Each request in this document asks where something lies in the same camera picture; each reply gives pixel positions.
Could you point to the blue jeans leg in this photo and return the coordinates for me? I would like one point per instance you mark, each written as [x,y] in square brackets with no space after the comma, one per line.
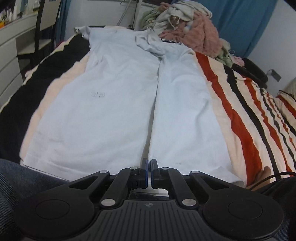
[18,183]

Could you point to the blue curtain left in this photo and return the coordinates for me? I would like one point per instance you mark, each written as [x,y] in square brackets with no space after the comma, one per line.
[61,21]

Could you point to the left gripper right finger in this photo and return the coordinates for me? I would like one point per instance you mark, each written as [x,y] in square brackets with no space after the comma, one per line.
[190,190]

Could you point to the blue curtain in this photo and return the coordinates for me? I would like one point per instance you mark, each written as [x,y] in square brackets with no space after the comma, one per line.
[61,21]
[241,23]

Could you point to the black wall charger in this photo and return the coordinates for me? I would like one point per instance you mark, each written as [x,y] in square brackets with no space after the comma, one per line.
[273,74]

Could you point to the white drawer dresser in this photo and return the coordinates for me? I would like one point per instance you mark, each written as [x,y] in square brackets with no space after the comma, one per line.
[21,39]

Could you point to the blue curtain right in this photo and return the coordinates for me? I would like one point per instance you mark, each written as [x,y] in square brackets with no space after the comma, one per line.
[241,23]

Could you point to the green patterned blanket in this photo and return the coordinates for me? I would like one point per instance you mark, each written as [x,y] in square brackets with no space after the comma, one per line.
[148,21]

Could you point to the garment steamer stand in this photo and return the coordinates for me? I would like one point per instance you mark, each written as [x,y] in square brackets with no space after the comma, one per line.
[130,14]

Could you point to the white polo shirt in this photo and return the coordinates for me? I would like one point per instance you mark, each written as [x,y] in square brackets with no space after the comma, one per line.
[138,97]

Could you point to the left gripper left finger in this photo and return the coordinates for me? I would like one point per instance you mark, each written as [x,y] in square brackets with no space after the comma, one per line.
[108,190]

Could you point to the grey black chair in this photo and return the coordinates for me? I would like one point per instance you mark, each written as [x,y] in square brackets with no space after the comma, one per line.
[42,34]

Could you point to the striped bed blanket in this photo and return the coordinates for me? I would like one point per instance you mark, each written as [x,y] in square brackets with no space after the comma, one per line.
[256,133]

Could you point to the pink fluffy blanket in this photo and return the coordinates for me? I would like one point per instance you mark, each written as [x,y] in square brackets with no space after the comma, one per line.
[199,34]

